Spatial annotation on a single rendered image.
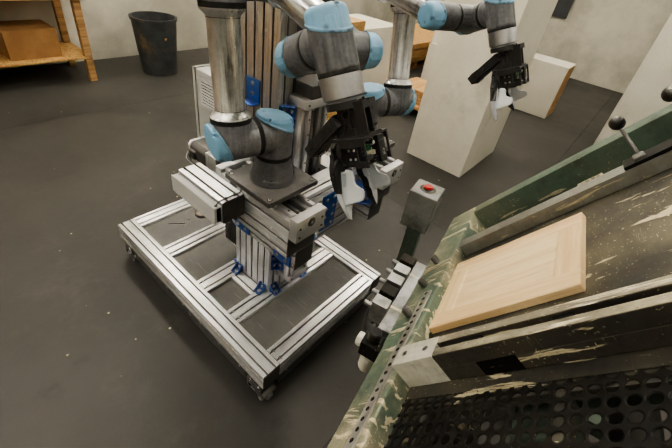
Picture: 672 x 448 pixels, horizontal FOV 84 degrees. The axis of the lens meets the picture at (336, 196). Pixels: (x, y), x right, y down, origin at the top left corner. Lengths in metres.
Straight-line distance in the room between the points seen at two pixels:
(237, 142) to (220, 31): 0.29
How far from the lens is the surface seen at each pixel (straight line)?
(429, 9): 1.19
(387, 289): 1.34
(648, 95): 4.81
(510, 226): 1.31
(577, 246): 1.04
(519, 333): 0.79
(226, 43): 1.04
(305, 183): 1.26
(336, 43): 0.64
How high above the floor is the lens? 1.74
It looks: 35 degrees down
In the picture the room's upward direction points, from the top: 10 degrees clockwise
